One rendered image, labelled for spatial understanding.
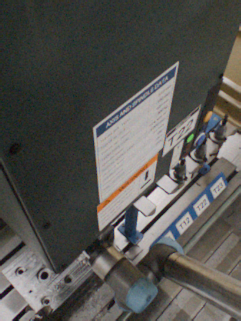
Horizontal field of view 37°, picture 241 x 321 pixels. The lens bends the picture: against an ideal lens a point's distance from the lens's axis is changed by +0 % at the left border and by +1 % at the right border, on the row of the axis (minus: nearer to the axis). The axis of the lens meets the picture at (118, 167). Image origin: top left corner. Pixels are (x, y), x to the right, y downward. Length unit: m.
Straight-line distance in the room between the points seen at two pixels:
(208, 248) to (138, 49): 1.31
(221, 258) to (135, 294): 0.86
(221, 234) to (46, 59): 1.46
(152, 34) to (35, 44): 0.16
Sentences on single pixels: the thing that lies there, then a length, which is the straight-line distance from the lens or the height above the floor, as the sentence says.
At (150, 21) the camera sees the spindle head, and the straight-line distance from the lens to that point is 0.41.
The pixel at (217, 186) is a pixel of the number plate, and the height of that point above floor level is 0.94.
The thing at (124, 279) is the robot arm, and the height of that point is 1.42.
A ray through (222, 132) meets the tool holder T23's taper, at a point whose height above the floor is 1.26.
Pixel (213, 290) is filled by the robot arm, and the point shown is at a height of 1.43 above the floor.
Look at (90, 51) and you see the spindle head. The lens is 0.36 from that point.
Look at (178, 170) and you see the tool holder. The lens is 1.17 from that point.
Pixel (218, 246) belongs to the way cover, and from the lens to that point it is 1.67.
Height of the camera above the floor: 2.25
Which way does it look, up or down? 58 degrees down
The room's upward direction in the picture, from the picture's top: straight up
